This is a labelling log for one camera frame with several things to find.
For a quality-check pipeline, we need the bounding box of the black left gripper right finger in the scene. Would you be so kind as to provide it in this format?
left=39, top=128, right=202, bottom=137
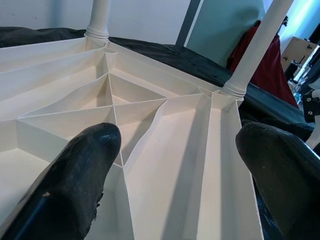
left=235, top=122, right=320, bottom=240

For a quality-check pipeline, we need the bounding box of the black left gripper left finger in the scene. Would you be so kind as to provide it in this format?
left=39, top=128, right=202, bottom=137
left=0, top=122, right=123, bottom=240

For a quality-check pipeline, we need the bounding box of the white plastic table top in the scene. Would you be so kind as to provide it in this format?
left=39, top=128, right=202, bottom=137
left=0, top=36, right=266, bottom=240

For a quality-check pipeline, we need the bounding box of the white plastic table leg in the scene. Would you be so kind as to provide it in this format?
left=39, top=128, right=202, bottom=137
left=221, top=0, right=296, bottom=101
left=86, top=0, right=111, bottom=42

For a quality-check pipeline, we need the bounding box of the dark red cloth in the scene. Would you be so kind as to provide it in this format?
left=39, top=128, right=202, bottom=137
left=226, top=23, right=300, bottom=108

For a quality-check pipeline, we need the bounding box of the brown cardboard box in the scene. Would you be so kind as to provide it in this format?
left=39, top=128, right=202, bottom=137
left=281, top=36, right=320, bottom=83

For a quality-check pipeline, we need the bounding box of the black plastic table sheet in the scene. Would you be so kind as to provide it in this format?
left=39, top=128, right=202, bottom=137
left=0, top=26, right=320, bottom=240

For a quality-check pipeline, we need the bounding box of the dark grey frame post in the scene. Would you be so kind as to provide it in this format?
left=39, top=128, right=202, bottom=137
left=176, top=0, right=203, bottom=48

